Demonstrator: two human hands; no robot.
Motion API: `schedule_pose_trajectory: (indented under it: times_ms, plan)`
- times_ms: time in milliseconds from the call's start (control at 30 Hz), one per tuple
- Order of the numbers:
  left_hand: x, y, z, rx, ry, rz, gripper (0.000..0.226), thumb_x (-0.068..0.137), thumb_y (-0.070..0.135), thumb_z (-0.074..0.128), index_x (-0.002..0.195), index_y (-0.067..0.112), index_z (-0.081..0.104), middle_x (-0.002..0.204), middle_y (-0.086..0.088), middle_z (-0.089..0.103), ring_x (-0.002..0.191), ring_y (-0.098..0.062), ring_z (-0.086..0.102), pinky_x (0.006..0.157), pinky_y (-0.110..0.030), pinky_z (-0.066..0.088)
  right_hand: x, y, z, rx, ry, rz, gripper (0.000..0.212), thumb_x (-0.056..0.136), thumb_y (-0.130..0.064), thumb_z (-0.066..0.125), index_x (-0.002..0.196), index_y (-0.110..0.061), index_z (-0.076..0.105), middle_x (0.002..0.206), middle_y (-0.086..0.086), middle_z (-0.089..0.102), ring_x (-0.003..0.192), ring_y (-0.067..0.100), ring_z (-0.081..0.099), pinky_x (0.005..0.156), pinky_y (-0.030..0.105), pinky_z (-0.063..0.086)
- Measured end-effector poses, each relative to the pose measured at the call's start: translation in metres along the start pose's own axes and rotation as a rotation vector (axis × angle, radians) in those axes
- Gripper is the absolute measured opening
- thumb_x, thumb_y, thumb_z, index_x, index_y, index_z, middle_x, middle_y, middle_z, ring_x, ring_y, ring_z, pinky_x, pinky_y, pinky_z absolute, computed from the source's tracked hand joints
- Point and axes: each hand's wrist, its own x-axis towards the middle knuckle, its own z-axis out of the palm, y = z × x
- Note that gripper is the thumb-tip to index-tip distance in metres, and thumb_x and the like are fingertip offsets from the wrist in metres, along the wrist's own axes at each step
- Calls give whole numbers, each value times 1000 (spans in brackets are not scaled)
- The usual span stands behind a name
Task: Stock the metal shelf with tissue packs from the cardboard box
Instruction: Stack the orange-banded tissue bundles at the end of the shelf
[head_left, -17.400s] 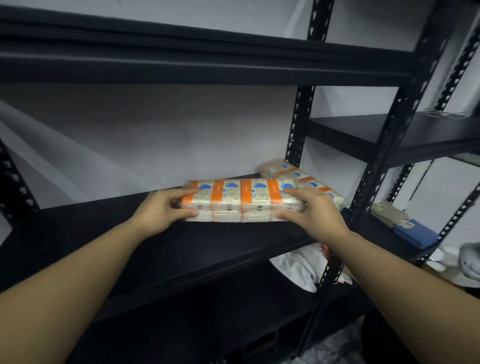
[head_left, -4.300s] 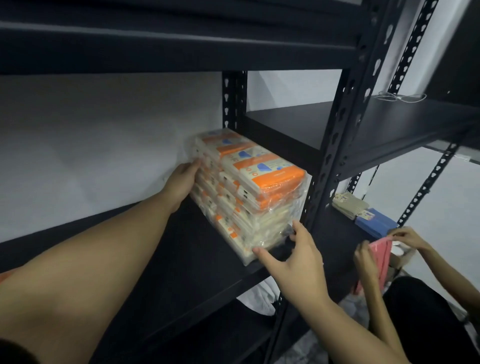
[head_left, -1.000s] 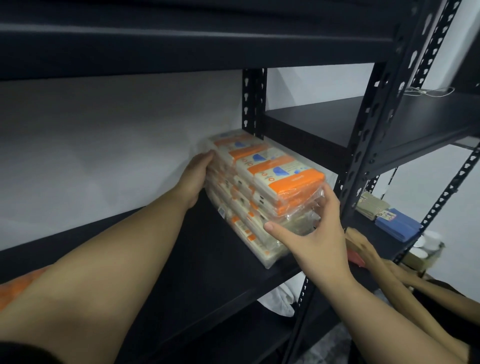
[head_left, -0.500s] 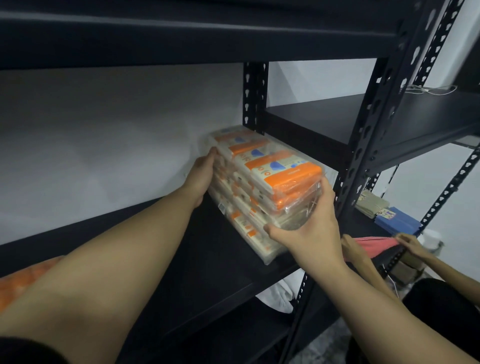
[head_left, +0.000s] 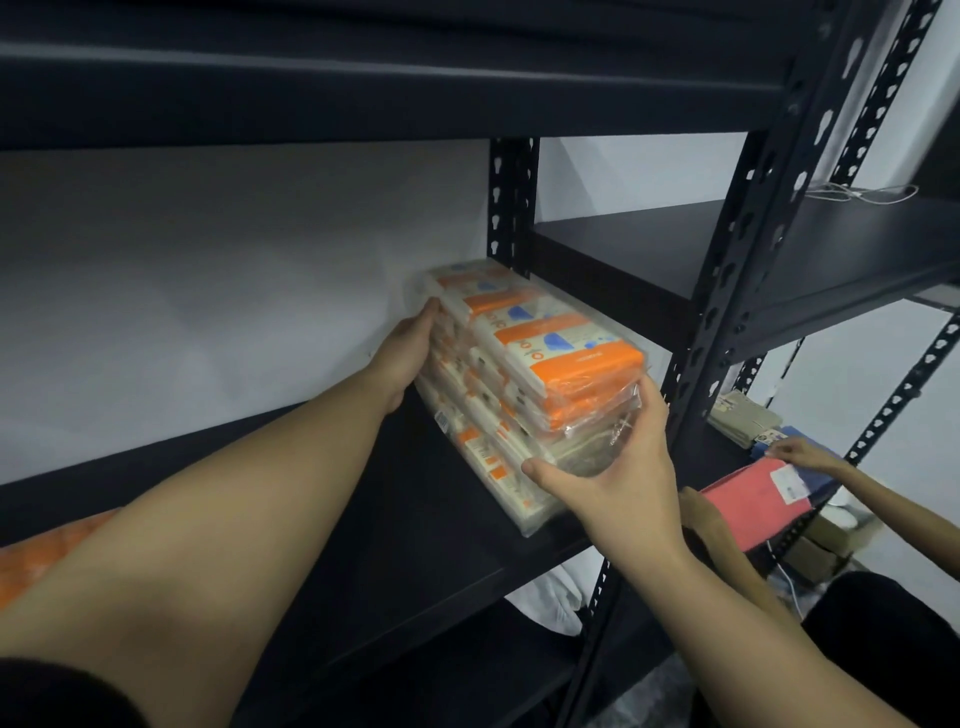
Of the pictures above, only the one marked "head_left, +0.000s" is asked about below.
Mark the thin white cable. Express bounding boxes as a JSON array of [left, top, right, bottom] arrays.
[[806, 182, 920, 206]]

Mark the another person's forearm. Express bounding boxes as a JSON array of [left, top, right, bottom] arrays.
[[828, 461, 960, 585], [704, 524, 800, 635]]

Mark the blue folded packet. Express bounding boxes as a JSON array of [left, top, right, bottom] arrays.
[[752, 425, 845, 466]]

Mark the stack of beige folded packets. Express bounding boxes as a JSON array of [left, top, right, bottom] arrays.
[[707, 389, 784, 451]]

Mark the person's right forearm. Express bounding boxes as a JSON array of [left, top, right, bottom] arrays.
[[618, 547, 916, 728]]

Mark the person's black sleeve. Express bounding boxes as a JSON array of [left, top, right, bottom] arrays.
[[0, 658, 151, 728]]

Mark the person's left hand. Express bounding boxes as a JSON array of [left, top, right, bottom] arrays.
[[367, 296, 444, 414]]

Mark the small cardboard box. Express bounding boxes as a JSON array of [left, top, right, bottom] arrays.
[[783, 508, 885, 585]]

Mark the person's left forearm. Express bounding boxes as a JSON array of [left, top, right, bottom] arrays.
[[0, 367, 399, 728]]

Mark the person's right hand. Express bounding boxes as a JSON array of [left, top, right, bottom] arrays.
[[521, 374, 695, 575]]

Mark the white cloth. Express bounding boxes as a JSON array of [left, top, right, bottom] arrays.
[[504, 563, 588, 637]]

